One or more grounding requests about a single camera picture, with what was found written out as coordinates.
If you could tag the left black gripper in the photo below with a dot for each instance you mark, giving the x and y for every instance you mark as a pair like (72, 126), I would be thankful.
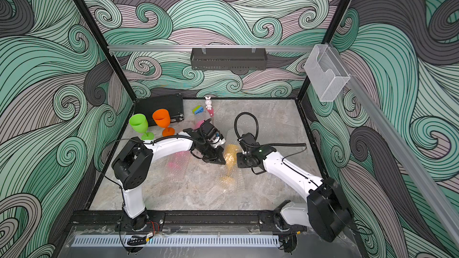
(216, 159)

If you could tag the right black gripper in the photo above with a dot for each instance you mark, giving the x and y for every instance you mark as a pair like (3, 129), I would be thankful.
(240, 161)

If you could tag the yellow wine glass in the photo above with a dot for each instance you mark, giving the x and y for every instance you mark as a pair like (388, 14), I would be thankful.
(229, 170)

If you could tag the bubble wrap of yellow glass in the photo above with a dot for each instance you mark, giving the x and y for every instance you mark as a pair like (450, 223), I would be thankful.
(239, 182)

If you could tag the magenta wine glass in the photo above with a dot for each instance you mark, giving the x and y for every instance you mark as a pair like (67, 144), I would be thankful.
(199, 124)

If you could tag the orange plastic wine glass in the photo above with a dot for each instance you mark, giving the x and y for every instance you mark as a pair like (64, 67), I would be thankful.
(162, 118)

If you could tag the green plastic wine glass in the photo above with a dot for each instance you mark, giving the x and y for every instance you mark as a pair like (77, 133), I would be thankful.
(139, 123)

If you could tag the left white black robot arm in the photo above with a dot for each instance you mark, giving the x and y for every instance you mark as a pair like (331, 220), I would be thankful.
(133, 164)

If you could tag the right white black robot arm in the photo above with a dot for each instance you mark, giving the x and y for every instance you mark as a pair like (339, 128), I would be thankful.
(325, 208)

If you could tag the pink wine glass left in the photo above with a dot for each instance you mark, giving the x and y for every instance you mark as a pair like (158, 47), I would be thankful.
(179, 161)

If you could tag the bubble wrap of pink glass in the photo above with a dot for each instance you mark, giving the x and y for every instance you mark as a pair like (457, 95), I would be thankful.
(178, 174)

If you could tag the green blue toy block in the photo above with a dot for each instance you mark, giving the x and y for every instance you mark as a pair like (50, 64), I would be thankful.
(198, 109)

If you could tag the small bunny figurine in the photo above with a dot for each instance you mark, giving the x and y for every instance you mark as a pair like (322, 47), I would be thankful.
(208, 103)

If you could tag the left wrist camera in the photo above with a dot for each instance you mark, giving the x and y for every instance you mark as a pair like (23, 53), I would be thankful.
(217, 140)

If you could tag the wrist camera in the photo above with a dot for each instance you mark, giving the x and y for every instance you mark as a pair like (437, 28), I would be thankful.
(248, 141)
(217, 140)

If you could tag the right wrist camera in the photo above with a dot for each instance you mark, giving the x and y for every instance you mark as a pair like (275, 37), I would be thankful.
(248, 141)

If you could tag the black perforated wall tray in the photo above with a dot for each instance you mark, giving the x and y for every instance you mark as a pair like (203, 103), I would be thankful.
(229, 59)

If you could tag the black front mounting rail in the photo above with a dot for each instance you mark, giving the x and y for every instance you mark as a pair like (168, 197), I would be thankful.
(186, 217)

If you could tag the clear plastic wall bin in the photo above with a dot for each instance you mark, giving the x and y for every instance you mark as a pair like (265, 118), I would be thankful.
(326, 71)

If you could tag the aluminium back wall rail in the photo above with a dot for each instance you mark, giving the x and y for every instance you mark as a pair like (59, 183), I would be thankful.
(188, 48)

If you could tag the aluminium wall rail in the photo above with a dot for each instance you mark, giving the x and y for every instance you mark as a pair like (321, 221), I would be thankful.
(188, 48)
(426, 145)

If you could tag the white slotted cable duct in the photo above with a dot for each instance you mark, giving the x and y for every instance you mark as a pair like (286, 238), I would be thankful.
(178, 241)

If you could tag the aluminium right wall rail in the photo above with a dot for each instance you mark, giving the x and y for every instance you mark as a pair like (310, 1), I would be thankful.
(426, 145)

